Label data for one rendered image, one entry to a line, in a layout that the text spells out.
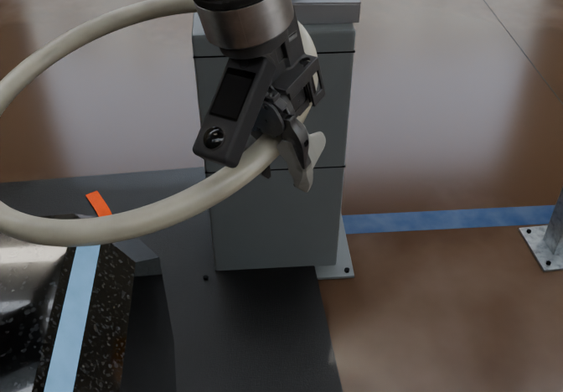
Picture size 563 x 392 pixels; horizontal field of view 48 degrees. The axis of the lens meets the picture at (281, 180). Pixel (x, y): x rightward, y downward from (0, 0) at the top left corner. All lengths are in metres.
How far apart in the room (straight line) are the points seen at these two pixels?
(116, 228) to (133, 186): 1.75
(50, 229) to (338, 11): 1.05
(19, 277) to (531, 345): 1.49
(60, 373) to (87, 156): 1.83
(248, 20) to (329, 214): 1.38
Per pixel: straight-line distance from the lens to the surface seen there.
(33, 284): 0.96
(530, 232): 2.34
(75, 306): 0.94
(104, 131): 2.77
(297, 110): 0.69
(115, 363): 0.94
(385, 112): 2.82
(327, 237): 1.99
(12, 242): 1.03
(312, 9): 1.58
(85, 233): 0.70
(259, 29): 0.59
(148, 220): 0.67
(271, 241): 1.98
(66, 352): 0.90
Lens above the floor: 1.54
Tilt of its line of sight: 40 degrees down
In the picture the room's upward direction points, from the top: straight up
